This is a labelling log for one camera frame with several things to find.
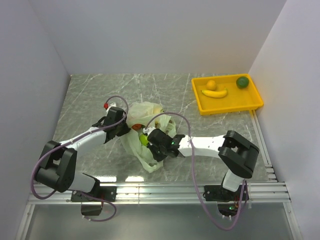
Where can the small orange fruit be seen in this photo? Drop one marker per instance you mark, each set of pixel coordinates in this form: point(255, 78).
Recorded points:
point(211, 85)

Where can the aluminium mounting rail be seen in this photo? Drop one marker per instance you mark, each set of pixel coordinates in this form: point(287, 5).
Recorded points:
point(268, 192)

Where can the yellow banana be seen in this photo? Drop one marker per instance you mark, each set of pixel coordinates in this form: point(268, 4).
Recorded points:
point(215, 94)

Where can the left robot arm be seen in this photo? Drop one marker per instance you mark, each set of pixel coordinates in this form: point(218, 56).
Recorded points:
point(55, 171)

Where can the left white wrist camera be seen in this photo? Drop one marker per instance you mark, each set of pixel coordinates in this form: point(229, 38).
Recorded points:
point(107, 105)

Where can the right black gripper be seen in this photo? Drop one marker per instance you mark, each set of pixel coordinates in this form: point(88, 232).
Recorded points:
point(157, 157)

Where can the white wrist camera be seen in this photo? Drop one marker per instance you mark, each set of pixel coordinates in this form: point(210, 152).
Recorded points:
point(147, 130)
point(107, 105)

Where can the dark green round fruit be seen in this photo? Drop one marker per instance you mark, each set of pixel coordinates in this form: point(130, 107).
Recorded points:
point(242, 82)

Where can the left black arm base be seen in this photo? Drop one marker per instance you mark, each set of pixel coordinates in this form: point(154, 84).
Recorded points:
point(92, 203)

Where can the light green apple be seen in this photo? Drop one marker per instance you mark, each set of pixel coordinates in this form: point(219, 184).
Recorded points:
point(144, 139)

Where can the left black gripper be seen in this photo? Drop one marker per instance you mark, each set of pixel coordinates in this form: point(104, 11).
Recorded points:
point(126, 129)

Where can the red apple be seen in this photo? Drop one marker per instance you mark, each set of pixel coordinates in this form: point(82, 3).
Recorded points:
point(136, 126)

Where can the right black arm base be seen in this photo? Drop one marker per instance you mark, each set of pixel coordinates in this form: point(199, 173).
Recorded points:
point(228, 201)

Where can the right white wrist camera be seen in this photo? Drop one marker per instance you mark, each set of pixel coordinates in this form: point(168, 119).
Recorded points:
point(147, 130)

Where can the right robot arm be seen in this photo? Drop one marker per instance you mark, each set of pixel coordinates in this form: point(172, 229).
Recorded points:
point(237, 153)

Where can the yellow plastic tray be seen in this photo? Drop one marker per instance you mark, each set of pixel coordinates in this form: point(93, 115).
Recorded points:
point(237, 100)

